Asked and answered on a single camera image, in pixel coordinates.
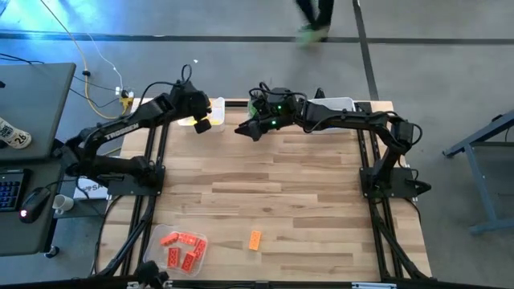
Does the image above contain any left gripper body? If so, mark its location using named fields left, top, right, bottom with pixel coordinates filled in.
left=194, top=117, right=213, bottom=135

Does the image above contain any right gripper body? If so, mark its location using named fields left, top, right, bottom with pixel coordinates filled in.
left=255, top=102, right=284, bottom=132

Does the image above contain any white plastic bin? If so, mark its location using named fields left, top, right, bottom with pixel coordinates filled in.
left=308, top=97, right=357, bottom=134
left=176, top=97, right=226, bottom=134

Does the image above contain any person's shoe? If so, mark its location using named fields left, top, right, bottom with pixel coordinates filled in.
left=296, top=24, right=331, bottom=49

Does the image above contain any orange-yellow toy brick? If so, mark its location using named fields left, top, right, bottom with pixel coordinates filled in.
left=247, top=230, right=263, bottom=252

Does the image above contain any person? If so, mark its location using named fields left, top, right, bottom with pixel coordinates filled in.
left=294, top=0, right=336, bottom=31

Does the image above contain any clear plastic container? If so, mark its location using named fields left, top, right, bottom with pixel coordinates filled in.
left=142, top=223, right=210, bottom=279

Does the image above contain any white cup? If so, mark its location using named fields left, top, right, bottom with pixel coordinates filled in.
left=51, top=193, right=75, bottom=216

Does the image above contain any grey desk top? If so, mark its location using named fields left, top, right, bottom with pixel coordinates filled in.
left=0, top=62, right=77, bottom=161

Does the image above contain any black computer mouse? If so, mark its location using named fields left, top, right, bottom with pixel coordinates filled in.
left=18, top=186, right=52, bottom=225

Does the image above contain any black keyboard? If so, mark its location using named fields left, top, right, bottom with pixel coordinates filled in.
left=0, top=169, right=26, bottom=213

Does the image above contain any dark grey keyboard desk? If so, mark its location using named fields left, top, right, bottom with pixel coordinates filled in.
left=0, top=158, right=67, bottom=257

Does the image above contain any black floor cable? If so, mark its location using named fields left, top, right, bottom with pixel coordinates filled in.
left=68, top=74, right=121, bottom=109
left=0, top=53, right=44, bottom=65

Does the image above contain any white cable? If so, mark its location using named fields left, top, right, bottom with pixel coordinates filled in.
left=86, top=32, right=124, bottom=96

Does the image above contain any yellow cable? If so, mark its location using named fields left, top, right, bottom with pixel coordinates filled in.
left=39, top=0, right=132, bottom=120

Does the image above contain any black aluminium table frame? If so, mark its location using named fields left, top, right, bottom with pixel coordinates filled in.
left=91, top=98, right=434, bottom=289

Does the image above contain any blue-grey table frame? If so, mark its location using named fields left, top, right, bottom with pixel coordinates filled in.
left=443, top=108, right=514, bottom=236

